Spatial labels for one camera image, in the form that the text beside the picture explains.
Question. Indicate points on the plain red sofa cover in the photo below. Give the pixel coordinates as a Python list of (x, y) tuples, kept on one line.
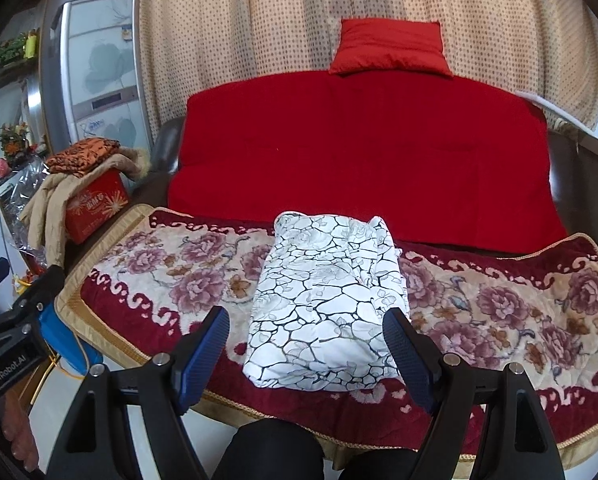
[(359, 160)]

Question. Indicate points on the red gift box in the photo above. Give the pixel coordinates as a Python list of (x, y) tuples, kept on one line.
[(96, 205)]

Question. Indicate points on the blue bag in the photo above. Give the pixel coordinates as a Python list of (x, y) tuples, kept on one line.
[(64, 335)]

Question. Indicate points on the beige dotted curtain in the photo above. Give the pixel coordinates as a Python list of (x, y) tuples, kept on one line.
[(259, 25)]

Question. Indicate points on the beige fur-trimmed jacket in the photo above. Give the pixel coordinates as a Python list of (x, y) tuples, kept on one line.
[(49, 205)]

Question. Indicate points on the silver floral refrigerator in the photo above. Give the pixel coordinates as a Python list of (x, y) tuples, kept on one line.
[(99, 70)]

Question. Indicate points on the red pillow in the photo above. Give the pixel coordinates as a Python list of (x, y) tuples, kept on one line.
[(391, 47)]

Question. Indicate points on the brown sofa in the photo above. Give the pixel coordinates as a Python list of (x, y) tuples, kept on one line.
[(579, 185)]

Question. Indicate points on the floral red beige blanket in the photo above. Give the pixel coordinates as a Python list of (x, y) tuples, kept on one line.
[(504, 310)]

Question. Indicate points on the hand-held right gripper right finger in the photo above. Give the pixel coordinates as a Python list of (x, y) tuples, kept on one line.
[(409, 360)]

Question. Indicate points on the clear plastic wrap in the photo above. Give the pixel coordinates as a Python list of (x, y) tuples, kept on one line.
[(26, 180)]

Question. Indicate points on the orange patterned folded cloth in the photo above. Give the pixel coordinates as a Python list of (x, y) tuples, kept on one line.
[(81, 155)]

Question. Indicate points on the white cracked-pattern coat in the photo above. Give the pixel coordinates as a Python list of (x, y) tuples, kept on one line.
[(329, 305)]

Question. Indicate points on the potted flowers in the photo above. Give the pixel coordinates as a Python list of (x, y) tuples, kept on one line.
[(14, 140)]

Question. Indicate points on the person's left hand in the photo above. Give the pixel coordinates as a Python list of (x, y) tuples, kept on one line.
[(19, 425)]

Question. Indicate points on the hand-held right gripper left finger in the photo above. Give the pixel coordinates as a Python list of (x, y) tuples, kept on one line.
[(204, 355)]

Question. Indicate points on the white flat board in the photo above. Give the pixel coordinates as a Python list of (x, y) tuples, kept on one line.
[(554, 107)]

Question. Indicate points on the person's black pants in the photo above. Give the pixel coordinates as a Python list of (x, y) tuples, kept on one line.
[(269, 455)]

